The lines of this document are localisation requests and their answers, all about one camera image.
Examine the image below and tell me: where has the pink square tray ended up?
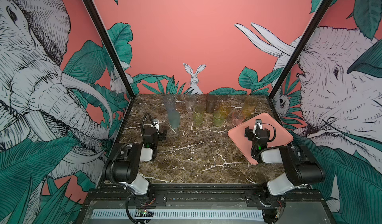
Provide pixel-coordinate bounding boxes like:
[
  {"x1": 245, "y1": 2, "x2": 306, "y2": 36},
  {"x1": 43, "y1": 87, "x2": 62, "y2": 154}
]
[{"x1": 228, "y1": 113, "x2": 293, "y2": 165}]

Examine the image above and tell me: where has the clear bluish tall glass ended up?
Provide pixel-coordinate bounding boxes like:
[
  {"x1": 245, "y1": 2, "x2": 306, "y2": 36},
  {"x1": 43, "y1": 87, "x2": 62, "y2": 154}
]
[{"x1": 163, "y1": 94, "x2": 176, "y2": 112}]

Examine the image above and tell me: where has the clear short glass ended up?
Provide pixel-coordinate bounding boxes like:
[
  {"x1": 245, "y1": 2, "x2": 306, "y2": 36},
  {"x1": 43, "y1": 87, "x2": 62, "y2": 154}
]
[{"x1": 185, "y1": 94, "x2": 196, "y2": 113}]

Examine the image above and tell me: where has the light green glass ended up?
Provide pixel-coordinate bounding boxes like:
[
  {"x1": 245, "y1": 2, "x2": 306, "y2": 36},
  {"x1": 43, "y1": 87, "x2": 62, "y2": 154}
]
[
  {"x1": 213, "y1": 110, "x2": 226, "y2": 127},
  {"x1": 193, "y1": 104, "x2": 205, "y2": 125}
]

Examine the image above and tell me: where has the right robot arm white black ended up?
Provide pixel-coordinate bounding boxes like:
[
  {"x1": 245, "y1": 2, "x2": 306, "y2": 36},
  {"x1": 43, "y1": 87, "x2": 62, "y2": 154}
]
[{"x1": 244, "y1": 125, "x2": 325, "y2": 196}]

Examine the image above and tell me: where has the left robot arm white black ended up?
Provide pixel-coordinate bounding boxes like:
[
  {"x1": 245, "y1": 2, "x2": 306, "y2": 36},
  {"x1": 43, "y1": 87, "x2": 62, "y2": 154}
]
[{"x1": 101, "y1": 127, "x2": 167, "y2": 195}]

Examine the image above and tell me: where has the frosted teal glass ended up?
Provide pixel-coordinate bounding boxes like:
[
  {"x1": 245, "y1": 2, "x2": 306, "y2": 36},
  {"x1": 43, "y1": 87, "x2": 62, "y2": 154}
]
[{"x1": 168, "y1": 110, "x2": 180, "y2": 129}]

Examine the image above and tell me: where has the pink glass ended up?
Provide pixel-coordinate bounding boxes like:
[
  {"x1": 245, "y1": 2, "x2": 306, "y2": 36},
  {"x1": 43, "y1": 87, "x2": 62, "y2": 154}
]
[{"x1": 232, "y1": 111, "x2": 245, "y2": 126}]

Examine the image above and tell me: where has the tall yellow glass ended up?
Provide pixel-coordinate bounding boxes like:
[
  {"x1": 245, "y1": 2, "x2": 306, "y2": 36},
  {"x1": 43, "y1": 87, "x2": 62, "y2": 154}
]
[{"x1": 242, "y1": 95, "x2": 257, "y2": 117}]

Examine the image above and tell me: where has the orange yellow glass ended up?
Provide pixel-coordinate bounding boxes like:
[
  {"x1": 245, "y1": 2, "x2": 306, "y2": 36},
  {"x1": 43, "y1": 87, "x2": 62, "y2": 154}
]
[{"x1": 219, "y1": 101, "x2": 231, "y2": 117}]

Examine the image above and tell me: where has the dark brown glass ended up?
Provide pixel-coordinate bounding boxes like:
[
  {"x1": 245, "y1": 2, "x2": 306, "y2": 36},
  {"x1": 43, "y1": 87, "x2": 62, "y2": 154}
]
[{"x1": 206, "y1": 94, "x2": 217, "y2": 114}]

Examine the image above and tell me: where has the white perforated strip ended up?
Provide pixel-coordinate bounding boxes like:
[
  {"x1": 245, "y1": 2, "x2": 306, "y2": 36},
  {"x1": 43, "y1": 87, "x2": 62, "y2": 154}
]
[{"x1": 91, "y1": 209, "x2": 264, "y2": 221}]

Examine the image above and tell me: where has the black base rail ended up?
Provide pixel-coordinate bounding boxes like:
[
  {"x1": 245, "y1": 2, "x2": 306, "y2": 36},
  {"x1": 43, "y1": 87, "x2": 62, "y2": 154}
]
[{"x1": 84, "y1": 184, "x2": 324, "y2": 207}]

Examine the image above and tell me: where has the left black frame post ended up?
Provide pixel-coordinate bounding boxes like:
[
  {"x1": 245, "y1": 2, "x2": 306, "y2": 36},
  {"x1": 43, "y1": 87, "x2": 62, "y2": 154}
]
[{"x1": 82, "y1": 0, "x2": 135, "y2": 99}]

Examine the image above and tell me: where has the black frame post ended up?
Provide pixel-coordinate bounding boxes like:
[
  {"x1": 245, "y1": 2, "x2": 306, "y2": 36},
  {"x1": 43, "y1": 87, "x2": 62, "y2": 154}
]
[
  {"x1": 82, "y1": 0, "x2": 135, "y2": 99},
  {"x1": 268, "y1": 0, "x2": 333, "y2": 100}
]

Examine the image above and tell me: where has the right black frame post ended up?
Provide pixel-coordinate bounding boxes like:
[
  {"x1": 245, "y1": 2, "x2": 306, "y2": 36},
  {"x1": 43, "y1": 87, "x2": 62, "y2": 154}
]
[{"x1": 268, "y1": 0, "x2": 333, "y2": 100}]

